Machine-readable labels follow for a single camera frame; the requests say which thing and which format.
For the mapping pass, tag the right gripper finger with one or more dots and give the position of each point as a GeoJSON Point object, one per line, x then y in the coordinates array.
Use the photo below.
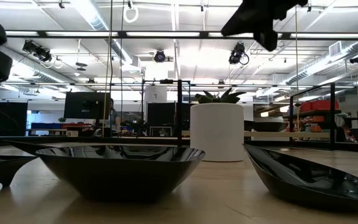
{"type": "Point", "coordinates": [239, 26]}
{"type": "Point", "coordinates": [267, 40]}

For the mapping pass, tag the black background robot arm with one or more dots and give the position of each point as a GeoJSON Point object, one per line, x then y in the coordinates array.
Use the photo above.
{"type": "Point", "coordinates": [138, 124]}

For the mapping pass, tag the green succulent plant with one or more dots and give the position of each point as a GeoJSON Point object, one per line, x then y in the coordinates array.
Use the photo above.
{"type": "Point", "coordinates": [225, 98]}

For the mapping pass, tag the small red storage bin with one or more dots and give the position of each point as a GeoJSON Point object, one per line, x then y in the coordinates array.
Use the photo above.
{"type": "Point", "coordinates": [305, 107]}

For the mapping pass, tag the large red storage bin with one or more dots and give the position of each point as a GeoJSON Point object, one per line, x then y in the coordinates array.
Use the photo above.
{"type": "Point", "coordinates": [320, 105]}

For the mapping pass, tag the black storage shelf rack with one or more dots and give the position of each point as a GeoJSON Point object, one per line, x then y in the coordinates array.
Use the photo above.
{"type": "Point", "coordinates": [309, 113]}

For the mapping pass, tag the white cylindrical plant pot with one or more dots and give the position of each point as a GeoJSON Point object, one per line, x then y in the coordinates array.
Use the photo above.
{"type": "Point", "coordinates": [216, 133]}

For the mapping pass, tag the black partition panel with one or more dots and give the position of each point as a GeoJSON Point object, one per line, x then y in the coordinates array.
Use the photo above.
{"type": "Point", "coordinates": [160, 113]}
{"type": "Point", "coordinates": [14, 115]}

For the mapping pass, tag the person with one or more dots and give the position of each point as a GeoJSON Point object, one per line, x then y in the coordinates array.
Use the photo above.
{"type": "Point", "coordinates": [115, 116]}

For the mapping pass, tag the black ceiling disc fixture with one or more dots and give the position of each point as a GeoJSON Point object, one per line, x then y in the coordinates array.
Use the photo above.
{"type": "Point", "coordinates": [81, 64]}

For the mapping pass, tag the black monitor screen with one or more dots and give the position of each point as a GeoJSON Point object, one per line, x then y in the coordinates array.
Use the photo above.
{"type": "Point", "coordinates": [79, 105]}

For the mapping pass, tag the black ceiling-mounted camera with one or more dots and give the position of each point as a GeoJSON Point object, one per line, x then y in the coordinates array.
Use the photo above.
{"type": "Point", "coordinates": [159, 56]}
{"type": "Point", "coordinates": [238, 53]}
{"type": "Point", "coordinates": [42, 54]}
{"type": "Point", "coordinates": [356, 59]}

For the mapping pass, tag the silver ventilation duct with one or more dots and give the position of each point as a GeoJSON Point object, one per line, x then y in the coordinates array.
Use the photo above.
{"type": "Point", "coordinates": [30, 68]}
{"type": "Point", "coordinates": [93, 18]}
{"type": "Point", "coordinates": [346, 51]}

